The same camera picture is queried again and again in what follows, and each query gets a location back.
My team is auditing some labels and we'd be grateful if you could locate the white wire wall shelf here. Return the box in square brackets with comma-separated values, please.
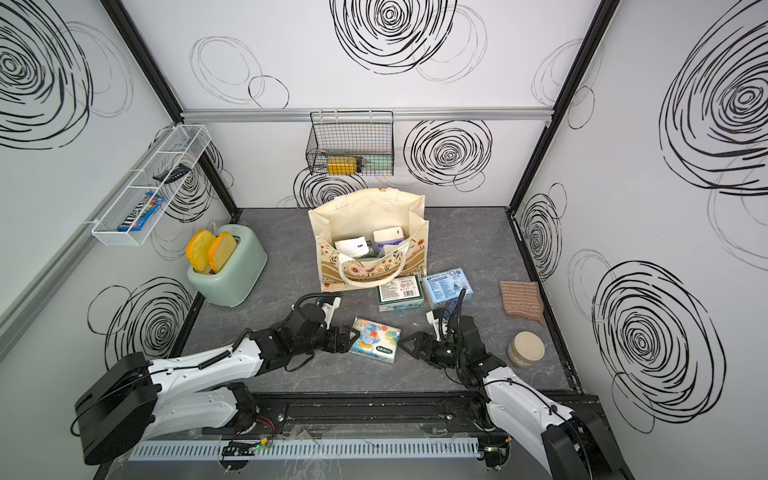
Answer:
[91, 124, 211, 247]

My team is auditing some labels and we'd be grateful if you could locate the beige round disc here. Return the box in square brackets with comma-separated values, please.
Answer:
[507, 331, 546, 367]

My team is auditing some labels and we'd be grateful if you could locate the mint green toaster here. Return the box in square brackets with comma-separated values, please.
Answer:
[187, 224, 268, 307]

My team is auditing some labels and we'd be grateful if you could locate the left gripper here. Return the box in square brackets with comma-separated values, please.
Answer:
[294, 322, 362, 357]

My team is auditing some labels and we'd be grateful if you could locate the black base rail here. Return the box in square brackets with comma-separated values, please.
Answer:
[203, 391, 607, 436]

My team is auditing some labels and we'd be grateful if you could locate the floral canvas tote bag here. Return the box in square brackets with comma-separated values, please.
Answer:
[308, 188, 429, 293]

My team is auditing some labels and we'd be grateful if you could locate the green item in basket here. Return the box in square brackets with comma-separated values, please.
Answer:
[361, 154, 394, 176]

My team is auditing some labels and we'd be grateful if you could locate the right yellow toast slice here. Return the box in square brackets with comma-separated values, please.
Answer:
[208, 232, 238, 273]

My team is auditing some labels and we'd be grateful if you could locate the yellow toast slice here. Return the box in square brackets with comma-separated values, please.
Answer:
[185, 230, 216, 273]
[208, 232, 238, 273]

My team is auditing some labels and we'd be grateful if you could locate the black remote on shelf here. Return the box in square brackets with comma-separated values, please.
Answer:
[153, 164, 191, 185]

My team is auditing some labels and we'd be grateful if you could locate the blue candy packet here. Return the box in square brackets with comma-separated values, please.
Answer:
[117, 192, 165, 232]

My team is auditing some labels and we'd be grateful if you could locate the floral tissue pack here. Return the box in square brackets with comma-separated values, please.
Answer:
[349, 318, 401, 364]

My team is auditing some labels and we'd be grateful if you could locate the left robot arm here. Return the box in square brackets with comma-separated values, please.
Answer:
[70, 294, 361, 466]

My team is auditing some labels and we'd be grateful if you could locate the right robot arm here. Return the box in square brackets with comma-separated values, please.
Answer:
[399, 315, 634, 479]

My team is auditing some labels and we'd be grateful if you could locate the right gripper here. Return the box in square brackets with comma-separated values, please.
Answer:
[400, 331, 468, 368]

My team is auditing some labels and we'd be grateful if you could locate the left yellow toast slice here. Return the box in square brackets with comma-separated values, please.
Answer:
[185, 230, 216, 273]

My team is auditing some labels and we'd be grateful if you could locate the light blue tissue pack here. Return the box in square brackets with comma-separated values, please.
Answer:
[334, 236, 370, 258]

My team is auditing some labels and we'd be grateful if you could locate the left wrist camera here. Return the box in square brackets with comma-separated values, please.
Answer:
[319, 296, 341, 329]

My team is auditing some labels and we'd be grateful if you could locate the purple tissue pack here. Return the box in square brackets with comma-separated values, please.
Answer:
[372, 226, 405, 254]

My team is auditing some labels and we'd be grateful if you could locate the green white tissue pack under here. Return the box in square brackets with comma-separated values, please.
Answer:
[377, 275, 425, 312]

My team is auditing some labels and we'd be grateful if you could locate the grey slotted cable duct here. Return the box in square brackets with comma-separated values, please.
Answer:
[129, 437, 481, 461]

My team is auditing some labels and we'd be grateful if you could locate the blue labelled tissue pack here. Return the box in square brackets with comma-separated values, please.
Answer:
[422, 268, 474, 309]

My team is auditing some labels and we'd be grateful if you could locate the black wire wall basket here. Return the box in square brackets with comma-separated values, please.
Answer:
[305, 109, 395, 176]

